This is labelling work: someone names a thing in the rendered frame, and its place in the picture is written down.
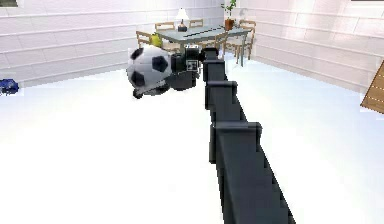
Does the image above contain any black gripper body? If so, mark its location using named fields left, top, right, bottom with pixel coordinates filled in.
left=168, top=53, right=201, bottom=92

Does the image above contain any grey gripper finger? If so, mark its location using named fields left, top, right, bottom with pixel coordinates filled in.
left=132, top=81, right=171, bottom=100

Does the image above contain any white and black soccer ball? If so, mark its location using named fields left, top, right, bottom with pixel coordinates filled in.
left=126, top=46, right=173, bottom=92

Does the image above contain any yellow green round object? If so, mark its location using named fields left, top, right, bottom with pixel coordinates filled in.
left=149, top=32, right=163, bottom=48

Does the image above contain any grey dining table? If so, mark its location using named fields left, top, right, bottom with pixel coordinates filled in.
left=155, top=24, right=253, bottom=68

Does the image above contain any white shade table lamp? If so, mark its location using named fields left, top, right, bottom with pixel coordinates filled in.
left=175, top=7, right=190, bottom=33

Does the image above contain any green plant in brown pot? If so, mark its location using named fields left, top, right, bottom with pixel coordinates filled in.
left=220, top=0, right=238, bottom=32

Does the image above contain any blue cloth bundle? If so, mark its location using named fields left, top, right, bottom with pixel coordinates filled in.
left=0, top=78, right=20, bottom=96

